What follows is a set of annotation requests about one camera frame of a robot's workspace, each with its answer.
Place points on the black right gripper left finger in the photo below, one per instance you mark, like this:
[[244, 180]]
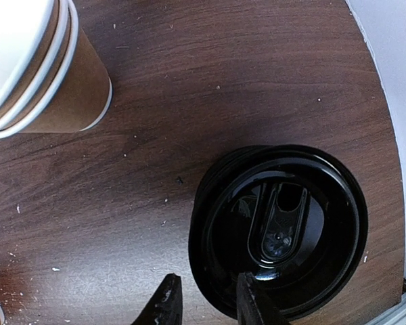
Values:
[[166, 304]]

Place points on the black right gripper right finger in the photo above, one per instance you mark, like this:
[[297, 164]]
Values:
[[253, 304]]

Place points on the stack of black cup lids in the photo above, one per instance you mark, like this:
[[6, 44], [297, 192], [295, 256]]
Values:
[[292, 216]]

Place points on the stack of brown paper cups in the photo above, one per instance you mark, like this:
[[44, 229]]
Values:
[[51, 78]]

